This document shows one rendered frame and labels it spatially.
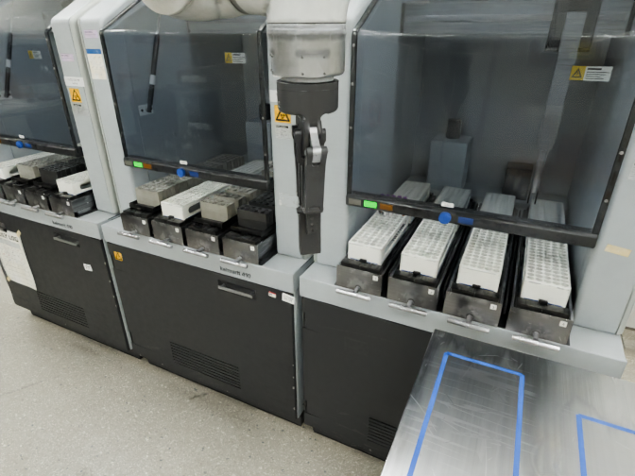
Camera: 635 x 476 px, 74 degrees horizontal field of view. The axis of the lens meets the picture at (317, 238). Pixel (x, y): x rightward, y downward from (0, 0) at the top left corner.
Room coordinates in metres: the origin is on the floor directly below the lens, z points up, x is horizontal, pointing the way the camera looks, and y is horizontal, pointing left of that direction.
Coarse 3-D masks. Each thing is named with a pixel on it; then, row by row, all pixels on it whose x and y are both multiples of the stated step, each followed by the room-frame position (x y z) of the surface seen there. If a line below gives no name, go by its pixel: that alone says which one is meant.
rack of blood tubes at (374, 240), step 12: (372, 216) 1.25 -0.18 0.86; (384, 216) 1.26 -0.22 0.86; (396, 216) 1.26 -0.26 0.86; (408, 216) 1.28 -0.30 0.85; (372, 228) 1.18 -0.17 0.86; (384, 228) 1.16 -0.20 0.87; (396, 228) 1.16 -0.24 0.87; (360, 240) 1.08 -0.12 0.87; (372, 240) 1.08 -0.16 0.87; (384, 240) 1.09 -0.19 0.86; (396, 240) 1.16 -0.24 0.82; (348, 252) 1.07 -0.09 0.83; (360, 252) 1.05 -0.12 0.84; (372, 252) 1.04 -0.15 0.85; (384, 252) 1.05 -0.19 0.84
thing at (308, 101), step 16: (336, 80) 0.53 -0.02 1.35; (288, 96) 0.51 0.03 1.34; (304, 96) 0.50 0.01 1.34; (320, 96) 0.51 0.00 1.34; (336, 96) 0.53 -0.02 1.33; (288, 112) 0.51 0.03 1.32; (304, 112) 0.50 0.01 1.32; (320, 112) 0.51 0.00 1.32; (304, 128) 0.50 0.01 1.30; (320, 128) 0.50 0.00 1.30; (304, 144) 0.51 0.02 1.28
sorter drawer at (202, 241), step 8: (192, 224) 1.30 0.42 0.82; (200, 224) 1.30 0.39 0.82; (208, 224) 1.28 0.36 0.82; (232, 224) 1.32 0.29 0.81; (192, 232) 1.27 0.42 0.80; (200, 232) 1.26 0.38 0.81; (208, 232) 1.25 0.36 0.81; (216, 232) 1.24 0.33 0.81; (224, 232) 1.26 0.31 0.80; (192, 240) 1.27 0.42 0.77; (200, 240) 1.26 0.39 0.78; (208, 240) 1.24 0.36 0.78; (216, 240) 1.23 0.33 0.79; (184, 248) 1.24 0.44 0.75; (200, 248) 1.24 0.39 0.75; (208, 248) 1.25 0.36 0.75; (216, 248) 1.23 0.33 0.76; (200, 256) 1.21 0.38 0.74; (208, 256) 1.20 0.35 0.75
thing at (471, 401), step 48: (432, 336) 0.71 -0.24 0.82; (432, 384) 0.58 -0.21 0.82; (480, 384) 0.58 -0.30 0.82; (528, 384) 0.58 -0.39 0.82; (576, 384) 0.58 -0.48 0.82; (624, 384) 0.58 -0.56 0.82; (432, 432) 0.48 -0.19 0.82; (480, 432) 0.48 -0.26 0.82; (528, 432) 0.48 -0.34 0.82; (576, 432) 0.48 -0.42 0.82; (624, 432) 0.48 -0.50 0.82
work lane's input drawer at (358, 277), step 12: (408, 228) 1.27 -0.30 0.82; (408, 240) 1.23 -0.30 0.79; (396, 252) 1.12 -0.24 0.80; (336, 264) 1.04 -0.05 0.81; (348, 264) 1.03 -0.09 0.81; (360, 264) 1.02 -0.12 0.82; (372, 264) 1.02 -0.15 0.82; (384, 264) 1.03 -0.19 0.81; (336, 276) 1.04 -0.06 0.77; (348, 276) 1.03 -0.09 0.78; (360, 276) 1.01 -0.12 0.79; (372, 276) 1.00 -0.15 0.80; (384, 276) 1.00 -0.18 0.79; (348, 288) 1.03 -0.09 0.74; (360, 288) 1.01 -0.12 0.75; (372, 288) 0.99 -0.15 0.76
